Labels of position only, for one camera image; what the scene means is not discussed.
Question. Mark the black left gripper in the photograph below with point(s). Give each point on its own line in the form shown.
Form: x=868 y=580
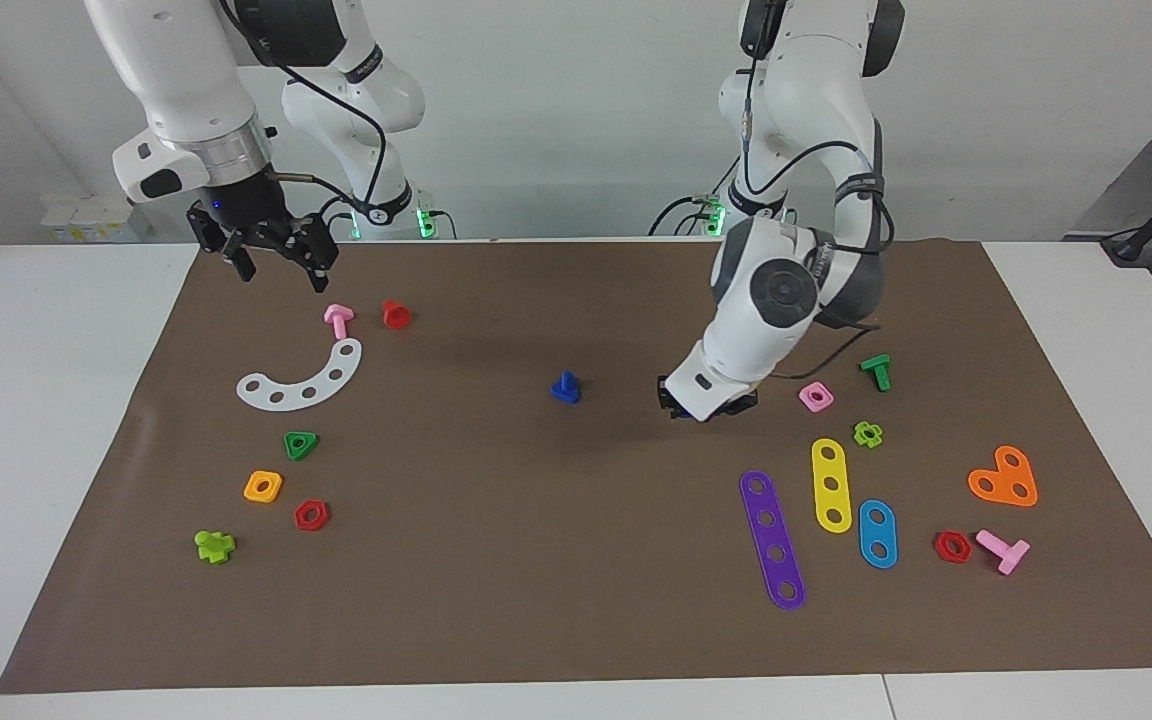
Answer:
x=739 y=404

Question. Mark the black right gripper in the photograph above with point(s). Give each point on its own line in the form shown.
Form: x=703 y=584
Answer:
x=251 y=215

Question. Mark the blue plastic bolt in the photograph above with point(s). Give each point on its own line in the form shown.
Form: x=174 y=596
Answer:
x=566 y=378

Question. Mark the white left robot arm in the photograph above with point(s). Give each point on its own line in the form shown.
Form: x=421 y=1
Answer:
x=786 y=290

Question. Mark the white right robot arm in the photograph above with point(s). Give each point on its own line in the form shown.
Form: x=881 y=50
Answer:
x=186 y=80

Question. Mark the pink square nut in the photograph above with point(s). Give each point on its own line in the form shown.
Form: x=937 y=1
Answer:
x=806 y=404

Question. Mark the pink plastic bolt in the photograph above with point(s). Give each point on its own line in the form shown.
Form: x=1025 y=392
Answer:
x=1008 y=553
x=339 y=320

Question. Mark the yellow three-hole plate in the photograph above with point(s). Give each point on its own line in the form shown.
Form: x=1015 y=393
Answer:
x=829 y=468

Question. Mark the white curved five-hole plate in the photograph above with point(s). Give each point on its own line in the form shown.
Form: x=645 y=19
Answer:
x=324 y=384

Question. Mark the red plastic bolt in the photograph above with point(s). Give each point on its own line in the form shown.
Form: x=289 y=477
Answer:
x=396 y=314

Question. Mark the purple four-hole plate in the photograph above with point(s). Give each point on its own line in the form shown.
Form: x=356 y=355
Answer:
x=772 y=537

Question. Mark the light green cross nut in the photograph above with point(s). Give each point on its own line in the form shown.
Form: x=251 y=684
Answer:
x=876 y=437

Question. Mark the dark green plastic bolt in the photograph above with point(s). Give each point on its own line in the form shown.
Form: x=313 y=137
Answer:
x=879 y=375

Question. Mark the green triangle nut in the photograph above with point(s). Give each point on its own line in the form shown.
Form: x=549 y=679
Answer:
x=310 y=440

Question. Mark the blue two-hole plate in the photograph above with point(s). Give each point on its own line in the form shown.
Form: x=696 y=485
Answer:
x=877 y=533

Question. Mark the orange square nut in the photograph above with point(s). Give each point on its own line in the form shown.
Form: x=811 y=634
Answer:
x=252 y=492

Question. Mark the red hex nut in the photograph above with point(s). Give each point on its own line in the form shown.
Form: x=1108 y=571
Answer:
x=323 y=516
x=966 y=548

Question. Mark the brown table mat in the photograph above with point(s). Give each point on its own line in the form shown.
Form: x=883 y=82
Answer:
x=536 y=550

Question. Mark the orange heart-shaped plate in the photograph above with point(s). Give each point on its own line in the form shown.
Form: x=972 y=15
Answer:
x=1002 y=478

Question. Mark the light green cross bolt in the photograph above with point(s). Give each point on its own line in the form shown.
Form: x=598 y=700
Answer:
x=213 y=546

